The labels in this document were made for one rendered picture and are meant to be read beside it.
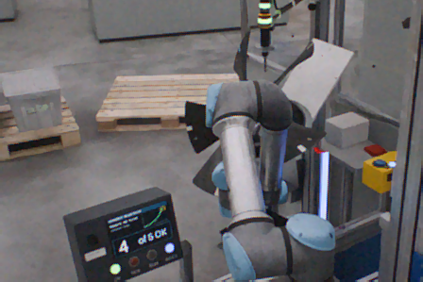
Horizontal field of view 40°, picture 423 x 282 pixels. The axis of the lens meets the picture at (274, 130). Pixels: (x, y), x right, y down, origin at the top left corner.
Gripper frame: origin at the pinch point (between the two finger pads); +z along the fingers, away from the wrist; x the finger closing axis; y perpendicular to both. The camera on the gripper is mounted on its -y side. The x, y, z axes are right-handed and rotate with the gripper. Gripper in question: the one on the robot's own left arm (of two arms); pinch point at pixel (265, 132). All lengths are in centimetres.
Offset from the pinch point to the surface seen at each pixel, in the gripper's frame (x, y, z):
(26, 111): 61, 255, 153
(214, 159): 12.3, 22.1, 0.6
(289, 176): 21.3, -4.6, 7.3
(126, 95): 81, 226, 244
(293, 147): 3.2, -11.1, -4.2
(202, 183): 19.5, 25.7, -5.3
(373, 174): 17.5, -36.6, 6.5
